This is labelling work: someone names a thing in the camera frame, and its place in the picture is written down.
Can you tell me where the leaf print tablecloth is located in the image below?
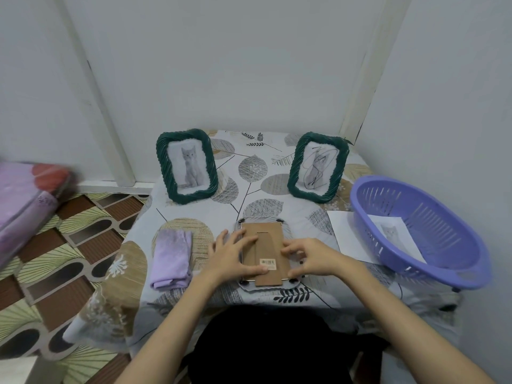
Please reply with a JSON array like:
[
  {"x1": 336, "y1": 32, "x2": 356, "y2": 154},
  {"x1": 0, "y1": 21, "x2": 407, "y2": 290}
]
[{"x1": 64, "y1": 130, "x2": 465, "y2": 356}]

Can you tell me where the person's right forearm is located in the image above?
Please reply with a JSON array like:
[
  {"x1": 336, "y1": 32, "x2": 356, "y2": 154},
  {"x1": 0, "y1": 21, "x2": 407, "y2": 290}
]
[{"x1": 334, "y1": 254, "x2": 498, "y2": 384}]

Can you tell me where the person's right hand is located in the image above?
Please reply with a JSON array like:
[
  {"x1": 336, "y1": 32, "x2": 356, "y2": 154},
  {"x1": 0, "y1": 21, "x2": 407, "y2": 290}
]
[{"x1": 280, "y1": 238, "x2": 347, "y2": 279}]

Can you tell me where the green woven frame cat photo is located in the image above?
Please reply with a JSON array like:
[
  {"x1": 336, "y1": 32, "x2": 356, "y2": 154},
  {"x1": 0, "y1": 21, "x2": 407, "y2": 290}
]
[{"x1": 155, "y1": 129, "x2": 219, "y2": 205}]

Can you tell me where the white paper sheet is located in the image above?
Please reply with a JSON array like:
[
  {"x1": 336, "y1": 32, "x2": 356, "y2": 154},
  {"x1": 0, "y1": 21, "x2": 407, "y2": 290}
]
[{"x1": 327, "y1": 210, "x2": 385, "y2": 264}]

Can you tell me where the printed cat photo sheet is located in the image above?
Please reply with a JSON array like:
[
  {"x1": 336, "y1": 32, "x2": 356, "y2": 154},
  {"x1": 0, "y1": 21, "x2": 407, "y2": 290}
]
[{"x1": 367, "y1": 214, "x2": 428, "y2": 264}]

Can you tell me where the purple plastic basket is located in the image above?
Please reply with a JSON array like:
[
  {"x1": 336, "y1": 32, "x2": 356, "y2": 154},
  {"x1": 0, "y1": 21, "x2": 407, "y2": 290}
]
[{"x1": 350, "y1": 175, "x2": 492, "y2": 293}]

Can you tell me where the picture frame brown cardboard back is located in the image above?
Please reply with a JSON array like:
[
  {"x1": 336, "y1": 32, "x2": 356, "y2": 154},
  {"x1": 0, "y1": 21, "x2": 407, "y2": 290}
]
[{"x1": 238, "y1": 220, "x2": 306, "y2": 287}]

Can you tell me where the pink floral bedding bundle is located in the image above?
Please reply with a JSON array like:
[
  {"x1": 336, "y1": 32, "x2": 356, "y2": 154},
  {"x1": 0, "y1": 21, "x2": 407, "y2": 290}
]
[{"x1": 0, "y1": 161, "x2": 75, "y2": 273}]

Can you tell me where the green woven frame line drawing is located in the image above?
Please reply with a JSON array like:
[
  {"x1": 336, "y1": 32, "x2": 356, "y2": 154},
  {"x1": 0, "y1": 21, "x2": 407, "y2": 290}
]
[{"x1": 287, "y1": 132, "x2": 350, "y2": 203}]

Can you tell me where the person's left forearm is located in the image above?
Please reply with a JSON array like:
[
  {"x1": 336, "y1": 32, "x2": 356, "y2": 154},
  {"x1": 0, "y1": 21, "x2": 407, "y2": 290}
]
[{"x1": 123, "y1": 271, "x2": 237, "y2": 384}]

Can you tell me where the folded purple cloth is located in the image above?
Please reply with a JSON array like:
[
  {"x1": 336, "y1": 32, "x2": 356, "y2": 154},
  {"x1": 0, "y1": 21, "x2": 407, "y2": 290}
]
[{"x1": 150, "y1": 229, "x2": 193, "y2": 291}]

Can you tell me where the person's left hand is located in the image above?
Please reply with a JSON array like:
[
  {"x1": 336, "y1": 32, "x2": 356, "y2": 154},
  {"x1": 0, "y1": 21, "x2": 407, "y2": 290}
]
[{"x1": 206, "y1": 229, "x2": 270, "y2": 285}]

